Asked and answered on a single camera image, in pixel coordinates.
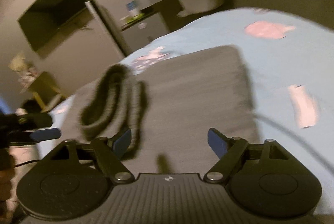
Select green packet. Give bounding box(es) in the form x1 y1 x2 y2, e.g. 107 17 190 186
123 15 145 24

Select blue printed bed sheet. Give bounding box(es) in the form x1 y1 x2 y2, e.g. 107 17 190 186
39 7 334 224

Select white flower bouquet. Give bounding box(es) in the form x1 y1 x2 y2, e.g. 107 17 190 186
9 52 40 87

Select blue label water bottle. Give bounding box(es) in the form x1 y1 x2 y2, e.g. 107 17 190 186
126 1 140 18

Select black cable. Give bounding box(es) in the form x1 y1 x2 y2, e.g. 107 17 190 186
254 114 334 181

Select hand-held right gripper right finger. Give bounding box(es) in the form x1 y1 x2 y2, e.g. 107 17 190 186
204 128 290 184

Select grey pants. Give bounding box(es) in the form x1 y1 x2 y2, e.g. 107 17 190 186
56 45 258 181

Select pink cloth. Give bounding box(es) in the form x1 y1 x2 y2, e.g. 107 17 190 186
0 145 40 162

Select wooden side table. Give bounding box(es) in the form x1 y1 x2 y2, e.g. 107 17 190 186
25 71 67 113

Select wall television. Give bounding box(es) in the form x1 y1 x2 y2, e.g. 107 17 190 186
17 0 94 59

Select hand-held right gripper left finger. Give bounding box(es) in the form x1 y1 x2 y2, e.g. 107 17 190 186
51 127 134 184

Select grey low cabinet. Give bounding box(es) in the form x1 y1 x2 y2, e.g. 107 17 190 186
120 11 172 50

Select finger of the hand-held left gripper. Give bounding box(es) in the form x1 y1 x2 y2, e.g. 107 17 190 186
22 128 62 143
19 112 53 128

